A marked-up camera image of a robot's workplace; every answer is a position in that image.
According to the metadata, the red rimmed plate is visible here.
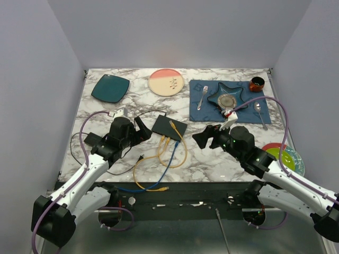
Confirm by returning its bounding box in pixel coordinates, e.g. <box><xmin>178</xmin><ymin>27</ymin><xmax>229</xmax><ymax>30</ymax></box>
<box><xmin>262</xmin><ymin>142</ymin><xmax>287</xmax><ymax>152</ymax></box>

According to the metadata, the yellow ethernet cable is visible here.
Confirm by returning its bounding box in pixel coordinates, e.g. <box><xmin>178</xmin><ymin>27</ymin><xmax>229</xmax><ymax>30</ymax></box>
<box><xmin>132</xmin><ymin>135</ymin><xmax>170</xmax><ymax>192</ymax></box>
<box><xmin>157</xmin><ymin>120</ymin><xmax>188</xmax><ymax>169</ymax></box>

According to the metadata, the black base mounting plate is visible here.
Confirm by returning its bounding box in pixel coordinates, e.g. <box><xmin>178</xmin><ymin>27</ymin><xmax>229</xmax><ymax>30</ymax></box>
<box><xmin>54</xmin><ymin>181</ymin><xmax>278</xmax><ymax>222</ymax></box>

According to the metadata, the pink and cream round plate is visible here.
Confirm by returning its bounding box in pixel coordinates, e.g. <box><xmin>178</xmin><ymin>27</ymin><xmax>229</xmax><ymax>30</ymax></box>
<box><xmin>148</xmin><ymin>68</ymin><xmax>185</xmax><ymax>96</ymax></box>

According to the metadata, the light blue patterned plate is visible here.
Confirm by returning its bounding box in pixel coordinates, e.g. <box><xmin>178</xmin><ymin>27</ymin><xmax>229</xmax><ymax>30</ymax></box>
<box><xmin>284</xmin><ymin>146</ymin><xmax>306</xmax><ymax>177</ymax></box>

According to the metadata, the black network switch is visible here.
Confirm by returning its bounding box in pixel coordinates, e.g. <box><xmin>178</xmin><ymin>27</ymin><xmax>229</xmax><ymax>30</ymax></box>
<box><xmin>151</xmin><ymin>115</ymin><xmax>188</xmax><ymax>141</ymax></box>

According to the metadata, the silver spoon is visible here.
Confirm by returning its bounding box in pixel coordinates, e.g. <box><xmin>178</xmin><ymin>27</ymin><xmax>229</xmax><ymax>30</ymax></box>
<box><xmin>254</xmin><ymin>102</ymin><xmax>268</xmax><ymax>131</ymax></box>

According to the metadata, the silver fork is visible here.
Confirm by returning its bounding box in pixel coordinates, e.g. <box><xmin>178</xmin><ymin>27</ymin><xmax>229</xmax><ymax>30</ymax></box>
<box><xmin>197</xmin><ymin>86</ymin><xmax>208</xmax><ymax>111</ymax></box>

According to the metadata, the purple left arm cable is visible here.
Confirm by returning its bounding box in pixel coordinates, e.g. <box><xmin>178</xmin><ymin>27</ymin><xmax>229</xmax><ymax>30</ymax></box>
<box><xmin>31</xmin><ymin>111</ymin><xmax>135</xmax><ymax>254</ymax></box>

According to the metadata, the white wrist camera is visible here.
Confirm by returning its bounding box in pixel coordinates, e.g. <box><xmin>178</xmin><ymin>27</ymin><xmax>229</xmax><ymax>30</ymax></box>
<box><xmin>219</xmin><ymin>109</ymin><xmax>238</xmax><ymax>131</ymax></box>
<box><xmin>108</xmin><ymin>107</ymin><xmax>128</xmax><ymax>119</ymax></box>

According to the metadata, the black power cord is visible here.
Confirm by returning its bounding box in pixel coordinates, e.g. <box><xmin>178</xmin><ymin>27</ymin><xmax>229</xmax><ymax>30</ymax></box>
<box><xmin>70</xmin><ymin>110</ymin><xmax>167</xmax><ymax>176</ymax></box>

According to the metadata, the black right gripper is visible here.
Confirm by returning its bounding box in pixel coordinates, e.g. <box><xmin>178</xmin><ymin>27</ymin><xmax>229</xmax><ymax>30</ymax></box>
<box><xmin>192</xmin><ymin>120</ymin><xmax>243</xmax><ymax>161</ymax></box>

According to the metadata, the teal square plate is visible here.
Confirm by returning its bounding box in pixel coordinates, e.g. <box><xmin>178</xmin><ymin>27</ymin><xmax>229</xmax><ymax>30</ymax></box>
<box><xmin>91</xmin><ymin>74</ymin><xmax>130</xmax><ymax>104</ymax></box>

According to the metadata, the blue ethernet cable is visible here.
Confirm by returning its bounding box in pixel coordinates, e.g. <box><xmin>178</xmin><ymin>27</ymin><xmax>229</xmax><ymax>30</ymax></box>
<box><xmin>116</xmin><ymin>140</ymin><xmax>181</xmax><ymax>192</ymax></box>

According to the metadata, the black power adapter brick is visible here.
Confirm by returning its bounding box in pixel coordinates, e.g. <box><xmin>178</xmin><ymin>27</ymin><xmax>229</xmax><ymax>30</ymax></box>
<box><xmin>84</xmin><ymin>132</ymin><xmax>103</xmax><ymax>148</ymax></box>

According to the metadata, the blue cloth placemat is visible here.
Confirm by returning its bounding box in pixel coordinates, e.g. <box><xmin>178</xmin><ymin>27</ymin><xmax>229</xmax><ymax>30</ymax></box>
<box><xmin>189</xmin><ymin>80</ymin><xmax>272</xmax><ymax>124</ymax></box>

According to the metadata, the orange-brown mug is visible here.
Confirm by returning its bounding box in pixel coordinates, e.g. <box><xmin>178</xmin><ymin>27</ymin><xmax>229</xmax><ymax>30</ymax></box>
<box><xmin>249</xmin><ymin>77</ymin><xmax>265</xmax><ymax>93</ymax></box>

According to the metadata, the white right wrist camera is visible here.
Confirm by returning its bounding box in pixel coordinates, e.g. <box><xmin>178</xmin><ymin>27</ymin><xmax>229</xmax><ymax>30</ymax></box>
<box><xmin>219</xmin><ymin>109</ymin><xmax>238</xmax><ymax>131</ymax></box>

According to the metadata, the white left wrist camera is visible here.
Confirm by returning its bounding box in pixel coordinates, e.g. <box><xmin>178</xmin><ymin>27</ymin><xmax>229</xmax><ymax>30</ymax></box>
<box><xmin>108</xmin><ymin>107</ymin><xmax>128</xmax><ymax>119</ymax></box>

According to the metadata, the lime green plate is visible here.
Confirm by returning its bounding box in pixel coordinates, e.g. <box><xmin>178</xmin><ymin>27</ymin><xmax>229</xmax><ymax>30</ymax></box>
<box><xmin>266</xmin><ymin>148</ymin><xmax>295</xmax><ymax>171</ymax></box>

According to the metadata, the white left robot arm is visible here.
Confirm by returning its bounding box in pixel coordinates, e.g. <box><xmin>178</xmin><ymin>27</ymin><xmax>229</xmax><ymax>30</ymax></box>
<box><xmin>31</xmin><ymin>115</ymin><xmax>152</xmax><ymax>248</ymax></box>

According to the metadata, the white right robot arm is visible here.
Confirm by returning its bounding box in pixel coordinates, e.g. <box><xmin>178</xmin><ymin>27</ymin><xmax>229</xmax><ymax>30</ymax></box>
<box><xmin>192</xmin><ymin>125</ymin><xmax>338</xmax><ymax>242</ymax></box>

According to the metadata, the blue star-shaped dish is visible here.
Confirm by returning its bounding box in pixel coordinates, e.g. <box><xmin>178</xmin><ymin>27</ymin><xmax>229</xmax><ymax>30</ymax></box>
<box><xmin>207</xmin><ymin>81</ymin><xmax>249</xmax><ymax>111</ymax></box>

